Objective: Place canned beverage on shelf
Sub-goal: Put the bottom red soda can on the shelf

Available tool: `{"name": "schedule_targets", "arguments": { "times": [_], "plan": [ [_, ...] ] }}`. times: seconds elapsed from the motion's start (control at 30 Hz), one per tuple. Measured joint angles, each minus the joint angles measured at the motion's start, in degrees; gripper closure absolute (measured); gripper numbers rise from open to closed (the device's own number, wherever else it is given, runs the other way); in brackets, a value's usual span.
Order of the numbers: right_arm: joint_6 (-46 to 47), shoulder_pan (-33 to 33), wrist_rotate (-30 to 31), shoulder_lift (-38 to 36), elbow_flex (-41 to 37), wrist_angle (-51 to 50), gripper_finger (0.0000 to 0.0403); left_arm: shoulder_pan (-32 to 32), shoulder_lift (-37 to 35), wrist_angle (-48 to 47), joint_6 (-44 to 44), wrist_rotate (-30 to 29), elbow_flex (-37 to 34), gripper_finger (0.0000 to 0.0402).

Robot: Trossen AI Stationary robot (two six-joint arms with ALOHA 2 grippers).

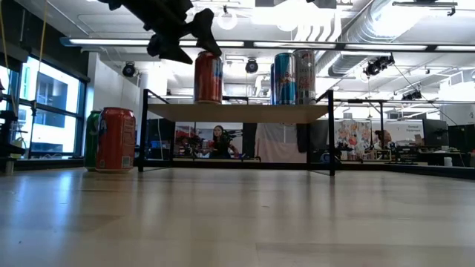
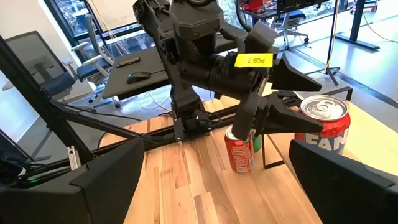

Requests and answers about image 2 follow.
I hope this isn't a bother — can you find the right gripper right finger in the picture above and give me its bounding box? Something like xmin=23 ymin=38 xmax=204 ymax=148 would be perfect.
xmin=288 ymin=139 xmax=398 ymax=224

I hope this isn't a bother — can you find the red soda can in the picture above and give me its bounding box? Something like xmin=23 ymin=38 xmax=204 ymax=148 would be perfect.
xmin=224 ymin=125 xmax=256 ymax=174

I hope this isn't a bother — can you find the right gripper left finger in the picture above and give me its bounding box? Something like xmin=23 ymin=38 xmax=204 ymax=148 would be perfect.
xmin=0 ymin=138 xmax=146 ymax=224

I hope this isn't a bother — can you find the black framed window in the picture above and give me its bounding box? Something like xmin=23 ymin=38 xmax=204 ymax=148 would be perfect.
xmin=43 ymin=0 xmax=175 ymax=63

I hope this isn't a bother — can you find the white frame office chair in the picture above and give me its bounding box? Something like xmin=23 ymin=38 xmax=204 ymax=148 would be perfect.
xmin=270 ymin=9 xmax=310 ymax=50
xmin=62 ymin=14 xmax=122 ymax=110

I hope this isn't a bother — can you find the black tripod stand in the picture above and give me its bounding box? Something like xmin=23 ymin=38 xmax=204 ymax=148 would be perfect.
xmin=306 ymin=0 xmax=341 ymax=86

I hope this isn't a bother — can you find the wooden shelf black metal frame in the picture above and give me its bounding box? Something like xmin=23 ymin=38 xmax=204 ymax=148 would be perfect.
xmin=261 ymin=86 xmax=398 ymax=177

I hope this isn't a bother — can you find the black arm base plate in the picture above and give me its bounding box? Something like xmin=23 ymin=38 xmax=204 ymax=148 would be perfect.
xmin=173 ymin=118 xmax=218 ymax=141

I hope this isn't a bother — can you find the grey office desk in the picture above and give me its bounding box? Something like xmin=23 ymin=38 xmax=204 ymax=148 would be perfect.
xmin=102 ymin=45 xmax=175 ymax=100

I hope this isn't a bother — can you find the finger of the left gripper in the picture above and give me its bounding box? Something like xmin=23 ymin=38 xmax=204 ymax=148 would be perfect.
xmin=268 ymin=52 xmax=323 ymax=92
xmin=231 ymin=91 xmax=325 ymax=141

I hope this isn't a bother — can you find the black computer mouse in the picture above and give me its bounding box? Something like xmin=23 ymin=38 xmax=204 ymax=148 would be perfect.
xmin=126 ymin=71 xmax=151 ymax=85

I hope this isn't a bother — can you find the black mesh office chair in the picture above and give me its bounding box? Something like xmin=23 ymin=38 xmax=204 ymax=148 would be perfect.
xmin=4 ymin=30 xmax=77 ymax=100

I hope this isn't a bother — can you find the black diagonal frame strut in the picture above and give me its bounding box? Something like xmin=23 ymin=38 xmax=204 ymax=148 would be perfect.
xmin=0 ymin=35 xmax=94 ymax=162

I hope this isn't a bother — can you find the green soda can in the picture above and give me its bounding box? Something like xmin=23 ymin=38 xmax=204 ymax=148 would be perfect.
xmin=251 ymin=130 xmax=262 ymax=154

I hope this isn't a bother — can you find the black aluminium table frame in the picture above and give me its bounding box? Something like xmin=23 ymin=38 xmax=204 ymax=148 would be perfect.
xmin=0 ymin=90 xmax=304 ymax=187

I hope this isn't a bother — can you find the black computer monitor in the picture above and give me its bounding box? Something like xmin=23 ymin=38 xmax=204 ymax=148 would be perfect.
xmin=276 ymin=0 xmax=330 ymax=12

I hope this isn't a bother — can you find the black flat device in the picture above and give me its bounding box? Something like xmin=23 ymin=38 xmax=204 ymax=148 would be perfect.
xmin=116 ymin=56 xmax=141 ymax=68

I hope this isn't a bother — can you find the black desk leg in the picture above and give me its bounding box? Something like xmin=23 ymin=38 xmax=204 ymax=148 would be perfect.
xmin=334 ymin=0 xmax=382 ymax=52

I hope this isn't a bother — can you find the red can blue white logo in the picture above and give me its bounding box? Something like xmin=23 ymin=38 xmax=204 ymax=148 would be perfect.
xmin=294 ymin=95 xmax=351 ymax=156

